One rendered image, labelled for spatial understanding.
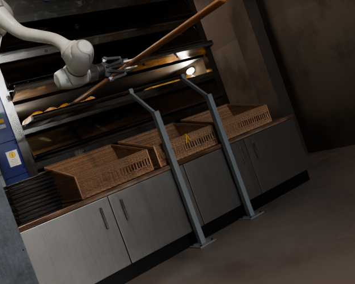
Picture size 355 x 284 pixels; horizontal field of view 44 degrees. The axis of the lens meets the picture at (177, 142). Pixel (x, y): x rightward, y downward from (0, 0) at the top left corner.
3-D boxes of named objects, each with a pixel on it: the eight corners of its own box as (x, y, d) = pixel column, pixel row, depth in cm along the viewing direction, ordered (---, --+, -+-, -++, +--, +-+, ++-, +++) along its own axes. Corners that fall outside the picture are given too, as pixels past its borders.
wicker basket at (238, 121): (189, 151, 375) (178, 120, 374) (236, 132, 406) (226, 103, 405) (224, 141, 334) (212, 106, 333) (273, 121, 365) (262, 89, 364)
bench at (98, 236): (21, 315, 286) (-10, 231, 284) (269, 183, 420) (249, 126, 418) (46, 331, 239) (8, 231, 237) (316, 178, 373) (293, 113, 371)
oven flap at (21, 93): (16, 91, 293) (11, 102, 310) (213, 44, 392) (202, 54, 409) (14, 87, 293) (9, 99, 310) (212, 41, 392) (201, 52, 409)
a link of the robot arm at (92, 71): (84, 85, 221) (95, 83, 225) (91, 80, 214) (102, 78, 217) (78, 68, 221) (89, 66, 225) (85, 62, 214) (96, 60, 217)
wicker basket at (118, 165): (56, 205, 307) (41, 167, 306) (123, 177, 339) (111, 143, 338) (81, 200, 267) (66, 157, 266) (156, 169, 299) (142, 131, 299)
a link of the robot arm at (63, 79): (87, 89, 220) (93, 74, 210) (58, 96, 212) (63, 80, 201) (78, 71, 223) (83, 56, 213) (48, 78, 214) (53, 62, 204)
